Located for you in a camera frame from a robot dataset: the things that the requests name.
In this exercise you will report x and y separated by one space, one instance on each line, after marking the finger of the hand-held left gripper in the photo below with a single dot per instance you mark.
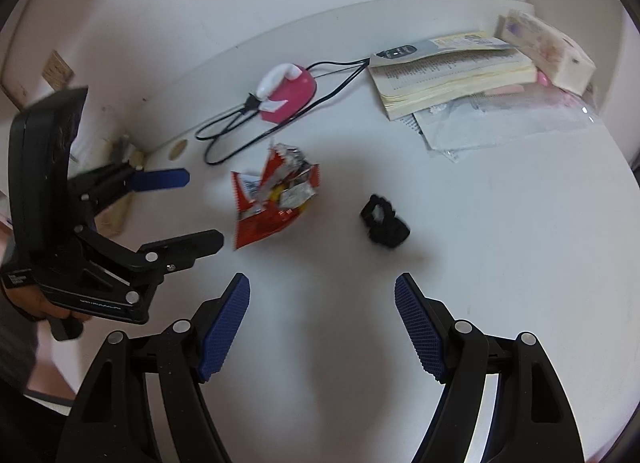
160 179
200 242

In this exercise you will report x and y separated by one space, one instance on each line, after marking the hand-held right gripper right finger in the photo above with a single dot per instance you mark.
417 328

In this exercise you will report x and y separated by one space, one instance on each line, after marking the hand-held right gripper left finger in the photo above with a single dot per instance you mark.
225 328

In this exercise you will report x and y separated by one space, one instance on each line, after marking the red snack wrapper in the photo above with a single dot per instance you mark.
260 228

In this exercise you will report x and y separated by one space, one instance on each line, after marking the person's left hand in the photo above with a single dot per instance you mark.
35 304

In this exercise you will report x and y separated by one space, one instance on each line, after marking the round wooden hole cover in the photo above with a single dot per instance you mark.
178 149

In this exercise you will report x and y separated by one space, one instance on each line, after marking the pink white desk gadget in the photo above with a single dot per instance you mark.
290 95

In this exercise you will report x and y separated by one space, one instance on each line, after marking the clear plastic bag papers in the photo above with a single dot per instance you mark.
500 123

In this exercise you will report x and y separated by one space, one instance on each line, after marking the thick open book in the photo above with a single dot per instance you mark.
450 78

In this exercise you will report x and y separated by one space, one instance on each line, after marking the small pink item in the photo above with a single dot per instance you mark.
543 78

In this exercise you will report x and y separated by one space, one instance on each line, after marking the pink white tissue pack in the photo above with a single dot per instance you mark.
550 50

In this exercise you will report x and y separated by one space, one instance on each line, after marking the beige wall socket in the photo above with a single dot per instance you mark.
57 70

